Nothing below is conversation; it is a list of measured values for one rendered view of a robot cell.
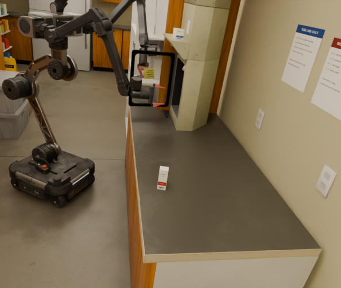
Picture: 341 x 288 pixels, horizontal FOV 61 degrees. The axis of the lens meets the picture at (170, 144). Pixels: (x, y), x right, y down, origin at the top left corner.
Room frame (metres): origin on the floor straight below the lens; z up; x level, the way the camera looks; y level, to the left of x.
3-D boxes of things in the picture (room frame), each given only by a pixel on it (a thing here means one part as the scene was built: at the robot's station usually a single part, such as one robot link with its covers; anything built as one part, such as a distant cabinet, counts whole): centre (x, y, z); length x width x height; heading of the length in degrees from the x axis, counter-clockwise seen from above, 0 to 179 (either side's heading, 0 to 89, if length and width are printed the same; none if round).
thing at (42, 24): (1.90, 0.89, 1.45); 0.09 x 0.08 x 0.12; 160
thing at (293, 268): (1.80, -0.09, 0.45); 2.05 x 0.67 x 0.90; 13
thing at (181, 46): (1.94, 0.07, 1.46); 0.32 x 0.11 x 0.10; 13
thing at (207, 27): (1.98, -0.11, 1.33); 0.32 x 0.25 x 0.77; 13
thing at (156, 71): (2.05, 0.20, 1.19); 0.30 x 0.01 x 0.40; 110
